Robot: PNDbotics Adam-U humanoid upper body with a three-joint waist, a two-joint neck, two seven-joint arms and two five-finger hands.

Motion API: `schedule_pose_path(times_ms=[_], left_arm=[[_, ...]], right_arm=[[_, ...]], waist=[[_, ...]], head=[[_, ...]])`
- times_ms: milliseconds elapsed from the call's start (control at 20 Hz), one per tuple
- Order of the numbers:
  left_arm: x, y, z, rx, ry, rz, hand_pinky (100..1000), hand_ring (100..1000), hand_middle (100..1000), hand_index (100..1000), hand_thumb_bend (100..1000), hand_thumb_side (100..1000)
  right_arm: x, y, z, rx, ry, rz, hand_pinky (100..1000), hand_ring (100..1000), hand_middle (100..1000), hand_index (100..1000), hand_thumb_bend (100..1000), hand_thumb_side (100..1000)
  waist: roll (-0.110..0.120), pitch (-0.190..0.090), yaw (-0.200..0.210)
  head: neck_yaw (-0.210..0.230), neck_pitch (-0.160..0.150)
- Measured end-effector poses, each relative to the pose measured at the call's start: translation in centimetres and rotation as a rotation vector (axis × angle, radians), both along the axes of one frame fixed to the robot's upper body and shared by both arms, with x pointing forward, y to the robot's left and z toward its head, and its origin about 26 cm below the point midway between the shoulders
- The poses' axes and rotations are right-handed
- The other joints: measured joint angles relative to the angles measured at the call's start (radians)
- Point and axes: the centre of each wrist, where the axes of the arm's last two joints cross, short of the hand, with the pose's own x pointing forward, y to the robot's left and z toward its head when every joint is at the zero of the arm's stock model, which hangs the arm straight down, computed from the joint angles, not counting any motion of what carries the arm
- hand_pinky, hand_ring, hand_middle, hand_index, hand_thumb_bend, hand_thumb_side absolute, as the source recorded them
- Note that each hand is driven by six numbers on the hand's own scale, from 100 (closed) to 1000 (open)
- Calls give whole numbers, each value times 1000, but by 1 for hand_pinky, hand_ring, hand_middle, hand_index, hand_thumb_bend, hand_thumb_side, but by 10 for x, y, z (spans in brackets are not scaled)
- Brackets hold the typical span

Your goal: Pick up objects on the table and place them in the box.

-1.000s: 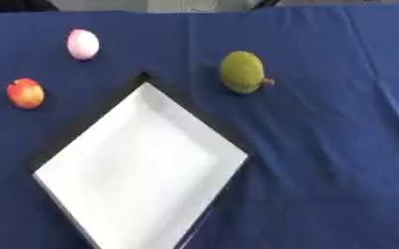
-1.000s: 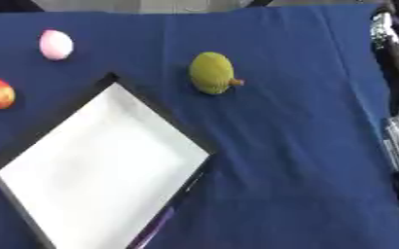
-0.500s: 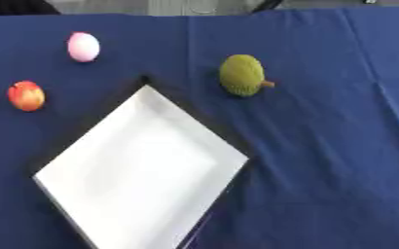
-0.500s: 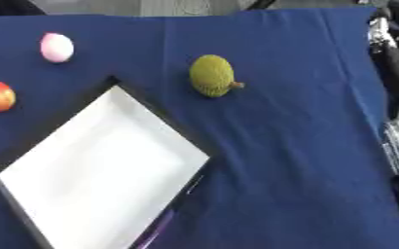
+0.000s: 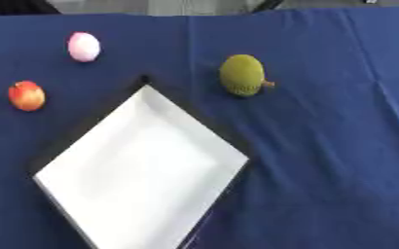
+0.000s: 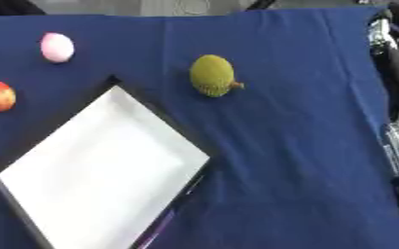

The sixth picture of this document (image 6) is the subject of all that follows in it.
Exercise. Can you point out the green spiky toy fruit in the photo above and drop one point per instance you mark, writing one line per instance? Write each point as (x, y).
(211, 75)

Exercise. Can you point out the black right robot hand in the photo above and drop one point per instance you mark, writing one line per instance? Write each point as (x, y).
(395, 64)

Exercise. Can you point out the pink round toy fruit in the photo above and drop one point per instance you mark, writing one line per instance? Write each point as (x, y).
(57, 47)

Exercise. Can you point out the black box with white inside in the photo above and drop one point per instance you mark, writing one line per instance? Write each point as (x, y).
(103, 168)

